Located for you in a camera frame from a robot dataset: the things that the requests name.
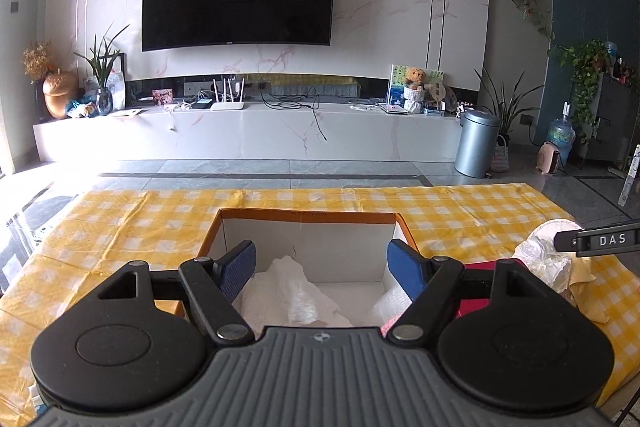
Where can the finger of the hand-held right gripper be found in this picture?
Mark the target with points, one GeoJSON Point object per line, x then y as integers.
{"type": "Point", "coordinates": [566, 240]}

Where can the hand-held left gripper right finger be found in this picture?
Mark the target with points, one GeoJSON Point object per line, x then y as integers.
{"type": "Point", "coordinates": [407, 274]}

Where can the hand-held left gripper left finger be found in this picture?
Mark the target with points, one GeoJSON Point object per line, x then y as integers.
{"type": "Point", "coordinates": [240, 272]}

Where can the orange-rimmed white box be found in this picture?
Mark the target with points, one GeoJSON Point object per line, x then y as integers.
{"type": "Point", "coordinates": [310, 252]}

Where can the white lace cloth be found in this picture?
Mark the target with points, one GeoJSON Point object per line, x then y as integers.
{"type": "Point", "coordinates": [542, 262]}

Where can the translucent bubble wrap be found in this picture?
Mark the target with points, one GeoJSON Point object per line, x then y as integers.
{"type": "Point", "coordinates": [392, 304]}

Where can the white long box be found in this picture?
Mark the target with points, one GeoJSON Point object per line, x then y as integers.
{"type": "Point", "coordinates": [630, 177]}

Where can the pink small heater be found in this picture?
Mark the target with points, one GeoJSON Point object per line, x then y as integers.
{"type": "Point", "coordinates": [549, 158]}

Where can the blue water bottle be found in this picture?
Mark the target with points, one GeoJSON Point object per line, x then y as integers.
{"type": "Point", "coordinates": [561, 137]}

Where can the dark cabinet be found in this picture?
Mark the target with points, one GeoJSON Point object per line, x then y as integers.
{"type": "Point", "coordinates": [612, 127]}

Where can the yellow checkered tablecloth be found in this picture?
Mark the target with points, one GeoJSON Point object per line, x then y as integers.
{"type": "Point", "coordinates": [125, 227]}

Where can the grey metal trash can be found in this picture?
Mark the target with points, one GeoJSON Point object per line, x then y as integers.
{"type": "Point", "coordinates": [475, 147]}

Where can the potted long-leaf plant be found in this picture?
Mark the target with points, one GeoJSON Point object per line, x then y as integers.
{"type": "Point", "coordinates": [507, 117]}

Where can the white marble tv console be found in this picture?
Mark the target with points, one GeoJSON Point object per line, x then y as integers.
{"type": "Point", "coordinates": [240, 132]}

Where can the white router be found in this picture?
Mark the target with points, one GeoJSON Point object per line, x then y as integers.
{"type": "Point", "coordinates": [227, 105]}

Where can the trailing vine plant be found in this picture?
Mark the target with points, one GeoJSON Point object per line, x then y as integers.
{"type": "Point", "coordinates": [585, 72]}

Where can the black small device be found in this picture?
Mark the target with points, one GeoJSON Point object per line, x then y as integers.
{"type": "Point", "coordinates": [202, 105]}

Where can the white hand fan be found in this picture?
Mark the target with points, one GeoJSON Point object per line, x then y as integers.
{"type": "Point", "coordinates": [435, 93]}

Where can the teddy bear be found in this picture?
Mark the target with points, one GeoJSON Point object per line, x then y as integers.
{"type": "Point", "coordinates": [415, 89]}

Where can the green plant in glass vase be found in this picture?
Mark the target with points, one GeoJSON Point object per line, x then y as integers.
{"type": "Point", "coordinates": [102, 99]}

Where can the gold acorn jar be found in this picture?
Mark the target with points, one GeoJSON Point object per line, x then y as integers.
{"type": "Point", "coordinates": [59, 97]}

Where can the dried flower bunch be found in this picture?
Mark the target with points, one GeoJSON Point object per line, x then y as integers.
{"type": "Point", "coordinates": [37, 59]}

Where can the small photo frame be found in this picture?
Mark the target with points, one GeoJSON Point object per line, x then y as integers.
{"type": "Point", "coordinates": [162, 97]}

